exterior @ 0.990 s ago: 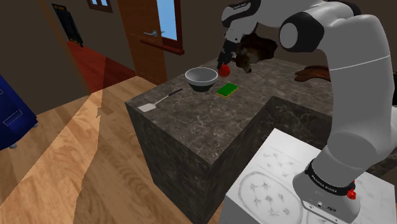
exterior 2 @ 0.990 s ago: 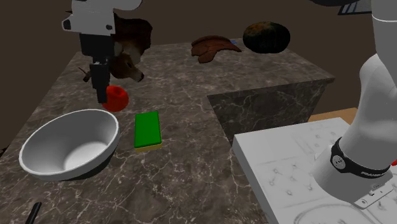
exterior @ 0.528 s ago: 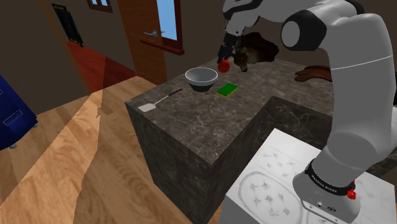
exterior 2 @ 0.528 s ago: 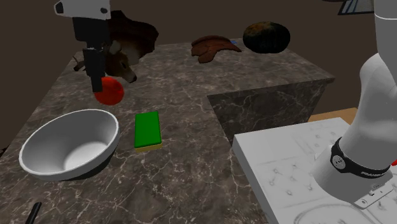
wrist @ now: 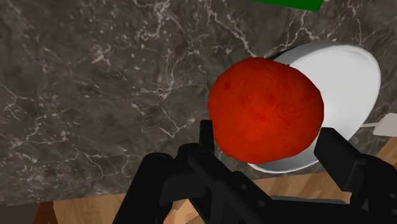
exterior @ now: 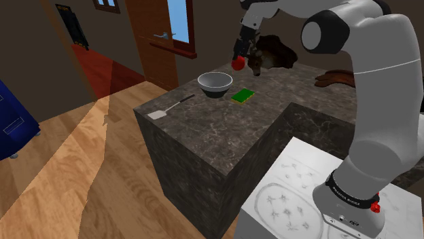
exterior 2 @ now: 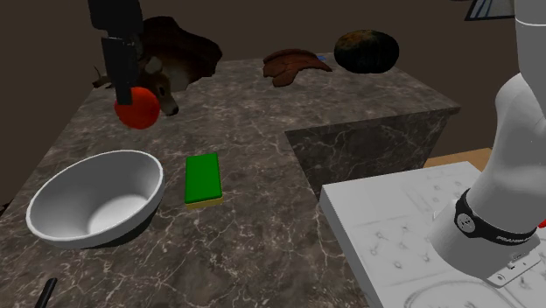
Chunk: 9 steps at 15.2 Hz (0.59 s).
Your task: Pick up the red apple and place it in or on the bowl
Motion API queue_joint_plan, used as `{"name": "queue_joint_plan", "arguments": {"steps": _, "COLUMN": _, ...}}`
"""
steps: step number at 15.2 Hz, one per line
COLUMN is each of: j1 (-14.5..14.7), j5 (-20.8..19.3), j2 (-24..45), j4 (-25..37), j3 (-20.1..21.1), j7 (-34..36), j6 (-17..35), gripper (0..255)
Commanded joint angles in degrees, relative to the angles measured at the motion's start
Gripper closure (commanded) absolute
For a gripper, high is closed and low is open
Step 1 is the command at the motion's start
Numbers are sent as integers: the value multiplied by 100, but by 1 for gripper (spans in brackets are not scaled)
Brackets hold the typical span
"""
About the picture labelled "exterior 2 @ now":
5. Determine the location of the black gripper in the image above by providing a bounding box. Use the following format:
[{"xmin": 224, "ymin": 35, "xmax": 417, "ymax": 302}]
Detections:
[{"xmin": 87, "ymin": 0, "xmax": 144, "ymax": 106}]

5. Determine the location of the red ball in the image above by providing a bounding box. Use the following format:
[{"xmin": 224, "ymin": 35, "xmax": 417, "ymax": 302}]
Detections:
[{"xmin": 113, "ymin": 86, "xmax": 162, "ymax": 130}]

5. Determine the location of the brown deer figure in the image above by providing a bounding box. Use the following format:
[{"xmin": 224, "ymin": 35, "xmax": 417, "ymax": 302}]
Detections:
[{"xmin": 92, "ymin": 16, "xmax": 224, "ymax": 117}]

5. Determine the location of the green and yellow sponge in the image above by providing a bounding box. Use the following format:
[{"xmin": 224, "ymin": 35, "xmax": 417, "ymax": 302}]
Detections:
[{"xmin": 183, "ymin": 152, "xmax": 225, "ymax": 212}]

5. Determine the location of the white bowl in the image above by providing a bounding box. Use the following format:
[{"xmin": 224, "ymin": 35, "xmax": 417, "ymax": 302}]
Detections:
[{"xmin": 25, "ymin": 149, "xmax": 166, "ymax": 250}]

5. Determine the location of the brown leaf-shaped thing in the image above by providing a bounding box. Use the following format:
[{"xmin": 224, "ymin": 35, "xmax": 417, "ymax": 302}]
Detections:
[{"xmin": 262, "ymin": 47, "xmax": 334, "ymax": 89}]

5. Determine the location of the black pen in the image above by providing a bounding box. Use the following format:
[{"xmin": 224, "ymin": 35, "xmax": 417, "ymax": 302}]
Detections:
[{"xmin": 33, "ymin": 277, "xmax": 59, "ymax": 308}]

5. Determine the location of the dark green pumpkin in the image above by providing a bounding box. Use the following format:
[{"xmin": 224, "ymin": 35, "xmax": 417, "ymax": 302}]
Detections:
[{"xmin": 332, "ymin": 28, "xmax": 401, "ymax": 75}]

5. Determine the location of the white patterned robot stand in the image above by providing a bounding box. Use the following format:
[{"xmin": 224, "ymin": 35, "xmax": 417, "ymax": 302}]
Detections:
[{"xmin": 318, "ymin": 161, "xmax": 546, "ymax": 308}]

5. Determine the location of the window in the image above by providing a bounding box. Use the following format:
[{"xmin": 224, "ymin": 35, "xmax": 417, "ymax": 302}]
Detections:
[{"xmin": 464, "ymin": 0, "xmax": 518, "ymax": 22}]

